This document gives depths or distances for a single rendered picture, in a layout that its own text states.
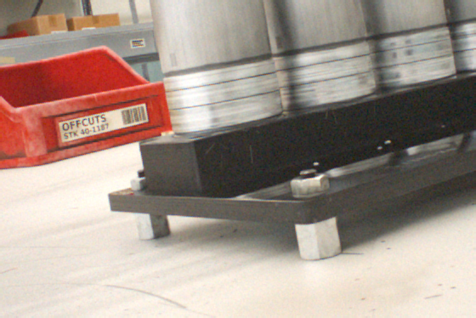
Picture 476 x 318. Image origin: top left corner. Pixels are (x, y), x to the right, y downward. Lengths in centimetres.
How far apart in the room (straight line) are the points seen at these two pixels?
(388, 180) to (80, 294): 6
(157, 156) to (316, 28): 5
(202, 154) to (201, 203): 1
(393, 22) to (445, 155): 6
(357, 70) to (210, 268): 7
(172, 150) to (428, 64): 7
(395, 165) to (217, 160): 4
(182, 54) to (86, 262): 5
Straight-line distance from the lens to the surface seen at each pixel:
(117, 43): 306
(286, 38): 20
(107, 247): 20
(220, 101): 19
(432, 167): 16
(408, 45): 22
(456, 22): 24
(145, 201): 19
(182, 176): 18
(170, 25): 19
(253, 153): 18
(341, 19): 20
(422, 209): 18
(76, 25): 510
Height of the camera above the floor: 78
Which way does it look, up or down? 4 degrees down
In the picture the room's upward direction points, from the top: 10 degrees counter-clockwise
